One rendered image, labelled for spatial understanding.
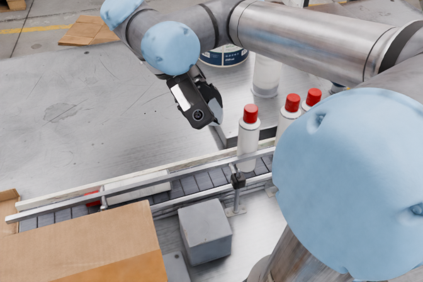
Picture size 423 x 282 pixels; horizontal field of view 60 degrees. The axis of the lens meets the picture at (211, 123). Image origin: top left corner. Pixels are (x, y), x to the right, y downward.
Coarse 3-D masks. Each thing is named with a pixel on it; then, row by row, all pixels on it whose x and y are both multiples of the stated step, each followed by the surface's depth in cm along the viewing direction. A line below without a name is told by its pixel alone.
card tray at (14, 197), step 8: (0, 192) 92; (8, 192) 93; (16, 192) 94; (0, 200) 94; (8, 200) 95; (16, 200) 95; (0, 208) 93; (8, 208) 93; (0, 216) 91; (0, 224) 90; (8, 224) 90; (16, 224) 90; (0, 232) 88; (8, 232) 88; (16, 232) 88
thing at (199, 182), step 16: (256, 160) 99; (272, 160) 99; (192, 176) 95; (208, 176) 95; (224, 176) 95; (176, 192) 91; (192, 192) 91; (32, 208) 87; (80, 208) 87; (96, 208) 87; (32, 224) 84; (48, 224) 84
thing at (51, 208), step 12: (240, 156) 89; (252, 156) 89; (192, 168) 86; (204, 168) 86; (216, 168) 87; (156, 180) 83; (168, 180) 84; (108, 192) 81; (120, 192) 82; (60, 204) 79; (72, 204) 79; (12, 216) 77; (24, 216) 77; (36, 216) 78
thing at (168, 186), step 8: (144, 176) 88; (152, 176) 88; (104, 184) 87; (112, 184) 86; (120, 184) 86; (160, 184) 88; (168, 184) 88; (96, 192) 86; (136, 192) 86; (144, 192) 87; (152, 192) 88; (160, 192) 89; (112, 200) 85; (120, 200) 86; (128, 200) 87
